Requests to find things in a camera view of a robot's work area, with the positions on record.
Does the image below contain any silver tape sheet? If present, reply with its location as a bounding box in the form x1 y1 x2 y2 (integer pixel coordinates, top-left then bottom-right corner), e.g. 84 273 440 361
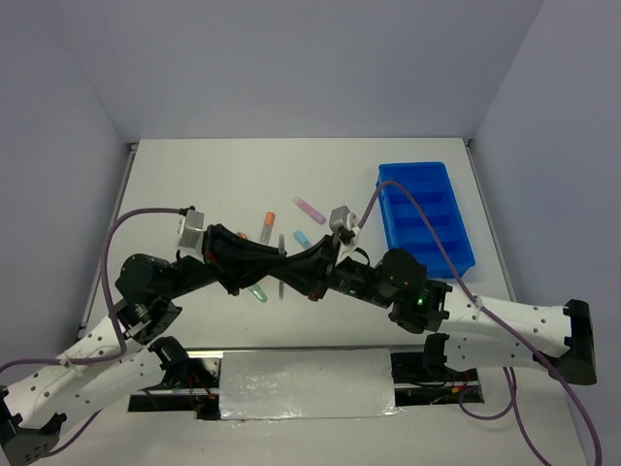
219 349 398 420

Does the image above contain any green clear highlighter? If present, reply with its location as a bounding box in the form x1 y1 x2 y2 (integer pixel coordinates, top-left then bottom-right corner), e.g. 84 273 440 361
248 284 268 303

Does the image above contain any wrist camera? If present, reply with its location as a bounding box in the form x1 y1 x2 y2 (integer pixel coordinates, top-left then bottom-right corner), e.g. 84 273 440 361
177 207 205 256
329 206 361 262

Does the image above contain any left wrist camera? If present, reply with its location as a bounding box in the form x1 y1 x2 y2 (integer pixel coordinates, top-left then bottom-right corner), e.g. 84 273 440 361
177 207 205 256

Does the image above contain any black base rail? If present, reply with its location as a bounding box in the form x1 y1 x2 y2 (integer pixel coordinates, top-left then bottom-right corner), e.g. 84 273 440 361
128 349 479 421

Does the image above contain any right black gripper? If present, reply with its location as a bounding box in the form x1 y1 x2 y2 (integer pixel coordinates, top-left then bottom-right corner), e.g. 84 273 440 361
275 232 393 307

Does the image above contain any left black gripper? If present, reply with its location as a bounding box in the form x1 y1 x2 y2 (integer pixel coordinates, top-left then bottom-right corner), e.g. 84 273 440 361
164 222 289 300

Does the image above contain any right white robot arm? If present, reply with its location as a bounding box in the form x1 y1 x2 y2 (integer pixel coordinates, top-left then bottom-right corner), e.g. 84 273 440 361
272 236 597 385

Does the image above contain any orange capped clear marker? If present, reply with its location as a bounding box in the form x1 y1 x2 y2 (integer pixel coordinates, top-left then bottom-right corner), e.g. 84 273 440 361
259 211 276 245

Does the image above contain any blue plastic divided bin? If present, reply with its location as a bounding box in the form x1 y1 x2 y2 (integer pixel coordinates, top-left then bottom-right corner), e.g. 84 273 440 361
377 162 475 280

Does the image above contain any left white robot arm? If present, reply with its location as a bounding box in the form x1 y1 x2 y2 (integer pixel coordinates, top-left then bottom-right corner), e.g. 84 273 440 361
1 224 295 465

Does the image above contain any purple pink highlighter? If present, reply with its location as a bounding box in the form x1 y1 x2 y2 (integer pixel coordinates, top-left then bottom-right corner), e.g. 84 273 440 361
293 197 326 224

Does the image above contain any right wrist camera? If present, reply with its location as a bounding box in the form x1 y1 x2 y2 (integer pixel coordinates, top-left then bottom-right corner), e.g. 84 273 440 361
329 206 361 262

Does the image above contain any light blue clear marker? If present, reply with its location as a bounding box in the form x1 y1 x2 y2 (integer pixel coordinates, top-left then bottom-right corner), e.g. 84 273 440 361
293 230 312 250

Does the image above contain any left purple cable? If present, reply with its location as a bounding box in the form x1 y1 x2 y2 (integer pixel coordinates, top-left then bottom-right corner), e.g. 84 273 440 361
0 206 188 457

